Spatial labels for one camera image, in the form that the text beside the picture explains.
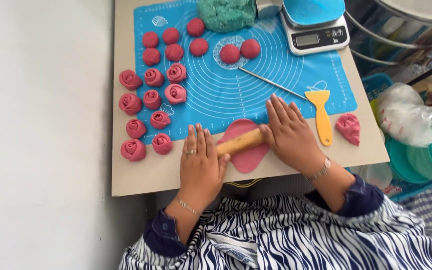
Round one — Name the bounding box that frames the white plastic bag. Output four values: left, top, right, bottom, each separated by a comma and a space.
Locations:
375, 82, 432, 148

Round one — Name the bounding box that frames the flattened pink dough sheet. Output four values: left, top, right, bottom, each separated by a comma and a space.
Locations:
217, 119, 271, 174

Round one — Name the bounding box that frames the clear plastic tub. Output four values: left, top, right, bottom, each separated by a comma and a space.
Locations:
358, 163, 394, 190

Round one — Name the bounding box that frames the cluttered storage rack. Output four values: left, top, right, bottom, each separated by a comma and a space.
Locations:
344, 0, 432, 106

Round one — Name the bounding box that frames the green dough lump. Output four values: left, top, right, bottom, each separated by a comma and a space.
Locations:
196, 0, 258, 33

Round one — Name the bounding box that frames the yellow plastic scraper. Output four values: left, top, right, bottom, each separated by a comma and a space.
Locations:
304, 89, 334, 147

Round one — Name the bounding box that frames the group of pink dough balls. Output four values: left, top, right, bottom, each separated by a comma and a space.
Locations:
142, 17, 262, 67

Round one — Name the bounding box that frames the metal container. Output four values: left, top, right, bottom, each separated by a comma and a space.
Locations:
255, 0, 284, 20

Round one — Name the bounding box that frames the thin metal rod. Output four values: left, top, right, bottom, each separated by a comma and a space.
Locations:
238, 67, 309, 101

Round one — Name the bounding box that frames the silver band bracelet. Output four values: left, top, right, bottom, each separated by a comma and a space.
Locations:
304, 155, 332, 182

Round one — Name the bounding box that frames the person's right hand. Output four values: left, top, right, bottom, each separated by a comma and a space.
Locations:
259, 94, 328, 177

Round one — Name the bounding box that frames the white digital kitchen scale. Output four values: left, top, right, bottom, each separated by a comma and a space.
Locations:
280, 10, 351, 56

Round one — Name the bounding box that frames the striped blue white garment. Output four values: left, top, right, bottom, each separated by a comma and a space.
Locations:
118, 173, 432, 270

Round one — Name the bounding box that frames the pink dough scrap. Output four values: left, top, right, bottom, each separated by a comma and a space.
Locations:
335, 113, 361, 147

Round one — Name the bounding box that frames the thin silver chain bracelet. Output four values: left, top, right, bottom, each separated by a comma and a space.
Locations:
175, 195, 200, 216

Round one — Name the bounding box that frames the group of pink dough roses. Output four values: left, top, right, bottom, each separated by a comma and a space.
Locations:
118, 62, 188, 162

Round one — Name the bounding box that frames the blue plate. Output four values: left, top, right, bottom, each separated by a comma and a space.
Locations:
282, 0, 346, 26

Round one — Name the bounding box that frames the blue plastic basket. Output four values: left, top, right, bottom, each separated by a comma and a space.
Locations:
361, 73, 394, 103

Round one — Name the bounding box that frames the clear round plastic sheet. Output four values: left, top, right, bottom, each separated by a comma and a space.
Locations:
212, 35, 253, 71

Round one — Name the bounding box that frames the wooden rolling pin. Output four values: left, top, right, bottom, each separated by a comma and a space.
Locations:
216, 127, 266, 158

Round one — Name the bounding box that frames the stack of teal plastic containers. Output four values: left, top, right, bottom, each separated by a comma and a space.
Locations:
384, 127, 432, 185

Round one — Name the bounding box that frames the blue silicone baking mat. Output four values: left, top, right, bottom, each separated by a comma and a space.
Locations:
133, 0, 358, 145

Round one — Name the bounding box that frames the person's left hand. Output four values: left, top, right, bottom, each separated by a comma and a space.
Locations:
179, 123, 231, 205

